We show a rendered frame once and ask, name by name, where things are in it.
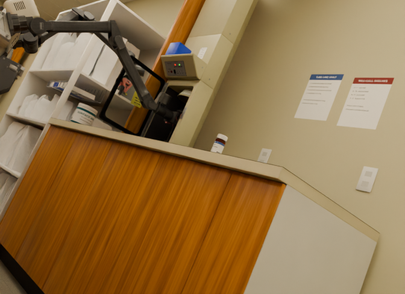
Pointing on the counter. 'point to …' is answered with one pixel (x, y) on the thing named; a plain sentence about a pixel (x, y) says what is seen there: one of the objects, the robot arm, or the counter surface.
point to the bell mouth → (184, 95)
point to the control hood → (194, 70)
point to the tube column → (226, 14)
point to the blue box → (178, 48)
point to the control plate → (175, 68)
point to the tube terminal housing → (201, 85)
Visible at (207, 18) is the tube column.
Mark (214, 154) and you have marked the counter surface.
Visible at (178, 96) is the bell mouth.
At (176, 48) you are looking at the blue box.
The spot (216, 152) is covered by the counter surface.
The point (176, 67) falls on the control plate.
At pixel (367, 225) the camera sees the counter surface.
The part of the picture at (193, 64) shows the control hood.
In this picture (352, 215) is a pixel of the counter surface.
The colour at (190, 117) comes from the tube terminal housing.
